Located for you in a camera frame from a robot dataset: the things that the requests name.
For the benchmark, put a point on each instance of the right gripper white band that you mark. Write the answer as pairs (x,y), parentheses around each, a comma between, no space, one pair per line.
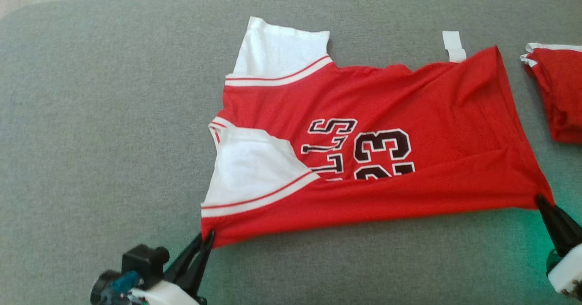
(568,273)

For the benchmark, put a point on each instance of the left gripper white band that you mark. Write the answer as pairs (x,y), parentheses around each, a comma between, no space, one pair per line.
(166,296)

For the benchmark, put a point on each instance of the red shorts with white stripes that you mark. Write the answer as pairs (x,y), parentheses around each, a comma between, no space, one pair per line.
(564,91)

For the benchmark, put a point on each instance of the red basketball jersey white sleeves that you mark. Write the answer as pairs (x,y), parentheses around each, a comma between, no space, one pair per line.
(409,105)

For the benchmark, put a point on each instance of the grey fabric sofa seat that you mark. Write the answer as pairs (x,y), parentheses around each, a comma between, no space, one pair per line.
(113,137)

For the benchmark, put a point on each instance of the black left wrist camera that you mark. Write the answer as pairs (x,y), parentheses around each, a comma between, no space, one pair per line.
(145,262)

